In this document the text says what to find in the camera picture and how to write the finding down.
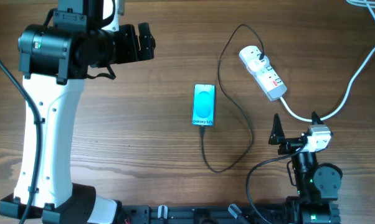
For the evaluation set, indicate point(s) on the blue screen Galaxy smartphone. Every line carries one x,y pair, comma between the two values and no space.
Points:
203,109

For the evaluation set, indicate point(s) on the white USB charger plug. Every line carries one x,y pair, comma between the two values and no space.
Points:
250,57

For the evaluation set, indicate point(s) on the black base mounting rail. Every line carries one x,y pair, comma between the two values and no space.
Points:
196,215

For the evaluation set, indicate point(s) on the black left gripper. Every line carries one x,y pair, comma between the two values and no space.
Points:
131,52

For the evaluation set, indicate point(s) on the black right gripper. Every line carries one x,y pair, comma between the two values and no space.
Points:
278,137

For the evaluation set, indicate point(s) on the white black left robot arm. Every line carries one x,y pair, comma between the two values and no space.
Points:
54,58

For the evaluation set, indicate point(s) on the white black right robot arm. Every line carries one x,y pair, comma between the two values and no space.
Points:
317,184

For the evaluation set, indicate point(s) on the white power extension strip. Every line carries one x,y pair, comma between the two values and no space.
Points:
271,84

